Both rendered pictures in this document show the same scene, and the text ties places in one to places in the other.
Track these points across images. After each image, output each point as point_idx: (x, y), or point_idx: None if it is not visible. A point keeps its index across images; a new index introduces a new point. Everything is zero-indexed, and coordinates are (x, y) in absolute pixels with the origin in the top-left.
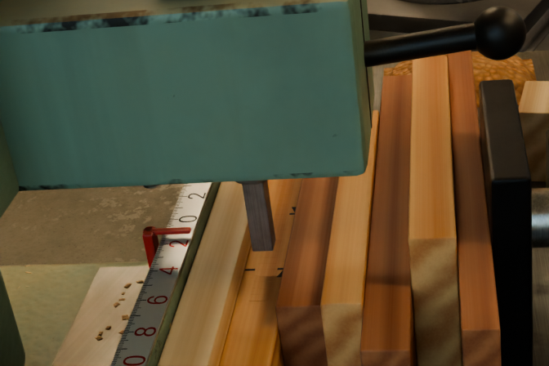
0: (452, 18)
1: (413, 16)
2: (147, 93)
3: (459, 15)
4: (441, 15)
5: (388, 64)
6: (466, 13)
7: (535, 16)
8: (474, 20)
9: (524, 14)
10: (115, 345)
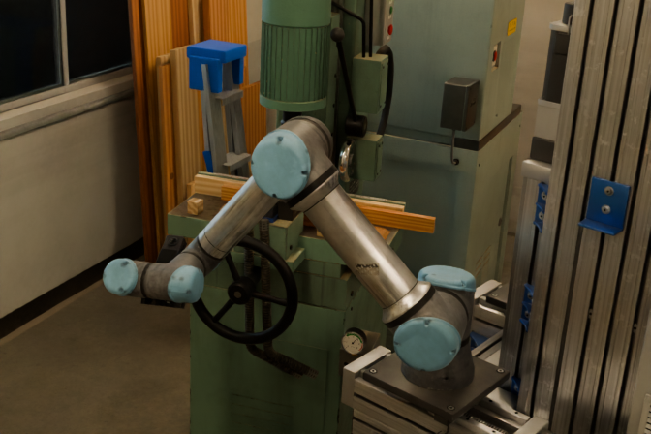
0: (501, 287)
1: (509, 282)
2: None
3: (504, 289)
4: (506, 286)
5: (393, 232)
6: (505, 290)
7: (503, 305)
8: (496, 290)
9: (496, 298)
10: None
